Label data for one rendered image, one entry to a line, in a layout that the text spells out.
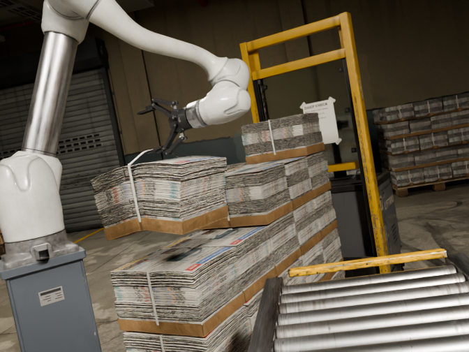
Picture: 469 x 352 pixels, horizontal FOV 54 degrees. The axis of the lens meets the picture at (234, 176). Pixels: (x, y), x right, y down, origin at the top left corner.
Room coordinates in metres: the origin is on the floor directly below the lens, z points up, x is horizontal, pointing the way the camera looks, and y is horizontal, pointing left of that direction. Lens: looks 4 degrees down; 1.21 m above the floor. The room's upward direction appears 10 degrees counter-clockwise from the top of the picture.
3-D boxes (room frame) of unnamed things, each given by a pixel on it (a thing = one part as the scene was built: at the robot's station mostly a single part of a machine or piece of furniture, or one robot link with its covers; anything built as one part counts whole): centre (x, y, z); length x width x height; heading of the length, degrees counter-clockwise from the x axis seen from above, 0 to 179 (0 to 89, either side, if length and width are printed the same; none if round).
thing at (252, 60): (3.22, -0.25, 0.97); 0.09 x 0.09 x 1.75; 59
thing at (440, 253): (1.28, -0.32, 0.81); 0.43 x 0.03 x 0.02; 81
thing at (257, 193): (2.18, -0.01, 0.95); 0.38 x 0.29 x 0.23; 60
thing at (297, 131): (2.68, -0.31, 0.65); 0.39 x 0.30 x 1.29; 59
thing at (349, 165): (3.09, -0.55, 0.92); 0.57 x 0.01 x 0.05; 59
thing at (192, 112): (1.56, 0.08, 1.32); 0.09 x 0.06 x 0.09; 151
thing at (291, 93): (3.07, -0.54, 1.28); 0.57 x 0.01 x 0.65; 59
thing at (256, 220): (2.17, -0.01, 0.86); 0.38 x 0.29 x 0.04; 60
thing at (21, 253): (1.23, 0.55, 1.03); 0.22 x 0.18 x 0.06; 29
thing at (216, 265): (2.06, 0.05, 0.42); 1.17 x 0.39 x 0.83; 149
